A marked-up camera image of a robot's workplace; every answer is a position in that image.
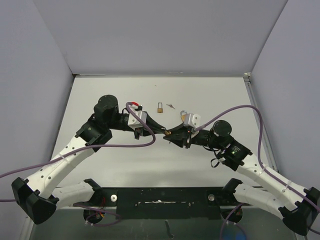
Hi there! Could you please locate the wide brass padlock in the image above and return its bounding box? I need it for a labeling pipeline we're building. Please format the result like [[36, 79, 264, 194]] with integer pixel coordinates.
[[180, 110, 188, 122]]

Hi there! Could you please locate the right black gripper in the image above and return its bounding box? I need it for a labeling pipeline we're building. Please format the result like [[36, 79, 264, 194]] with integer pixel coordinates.
[[163, 122, 224, 150]]

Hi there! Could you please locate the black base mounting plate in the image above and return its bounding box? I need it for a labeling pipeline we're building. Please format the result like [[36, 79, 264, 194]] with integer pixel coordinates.
[[80, 187, 239, 220]]

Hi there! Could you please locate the long-shackle brass padlock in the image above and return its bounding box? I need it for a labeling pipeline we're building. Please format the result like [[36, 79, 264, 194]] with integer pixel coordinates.
[[162, 127, 171, 136], [157, 102, 164, 114]]

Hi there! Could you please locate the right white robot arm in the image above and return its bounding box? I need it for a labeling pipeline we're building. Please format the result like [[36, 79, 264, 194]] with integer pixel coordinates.
[[164, 120, 320, 236]]

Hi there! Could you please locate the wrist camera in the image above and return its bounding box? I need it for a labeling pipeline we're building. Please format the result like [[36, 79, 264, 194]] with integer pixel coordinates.
[[127, 109, 148, 130], [183, 113, 201, 129]]

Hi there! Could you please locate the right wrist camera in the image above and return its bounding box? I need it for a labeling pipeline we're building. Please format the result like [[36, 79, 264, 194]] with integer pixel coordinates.
[[183, 113, 201, 129]]

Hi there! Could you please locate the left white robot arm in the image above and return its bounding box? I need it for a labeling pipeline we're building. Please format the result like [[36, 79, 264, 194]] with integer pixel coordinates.
[[11, 95, 167, 225]]

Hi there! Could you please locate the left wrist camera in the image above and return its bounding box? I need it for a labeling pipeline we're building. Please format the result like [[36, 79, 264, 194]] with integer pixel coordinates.
[[127, 109, 148, 130]]

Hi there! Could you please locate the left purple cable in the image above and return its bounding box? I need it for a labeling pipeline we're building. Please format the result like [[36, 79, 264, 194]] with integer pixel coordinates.
[[0, 101, 156, 203]]

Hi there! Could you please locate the aluminium frame rail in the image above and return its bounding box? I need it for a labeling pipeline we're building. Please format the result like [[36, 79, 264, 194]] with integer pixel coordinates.
[[243, 72, 279, 173]]

